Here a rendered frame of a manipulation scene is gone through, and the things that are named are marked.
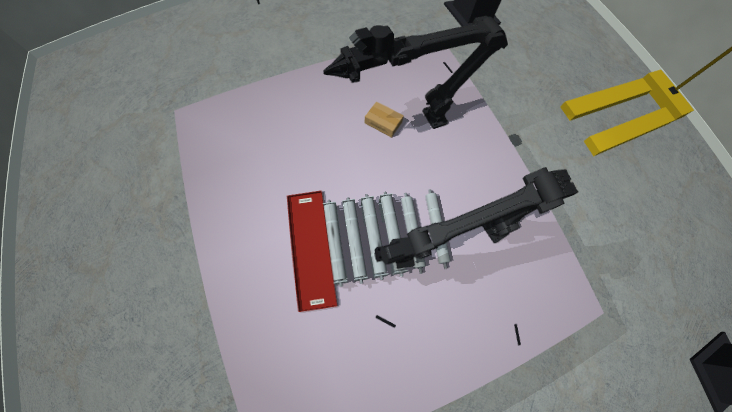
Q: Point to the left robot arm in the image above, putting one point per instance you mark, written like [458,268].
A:
[490,216]

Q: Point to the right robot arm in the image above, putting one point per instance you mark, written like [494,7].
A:
[440,97]

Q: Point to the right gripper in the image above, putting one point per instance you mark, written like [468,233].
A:
[347,71]

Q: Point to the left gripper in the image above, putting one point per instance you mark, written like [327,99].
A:
[409,263]

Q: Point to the red scrap tray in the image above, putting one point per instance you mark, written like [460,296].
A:
[312,272]

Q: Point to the brown cardboard box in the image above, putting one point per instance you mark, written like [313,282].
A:
[383,119]

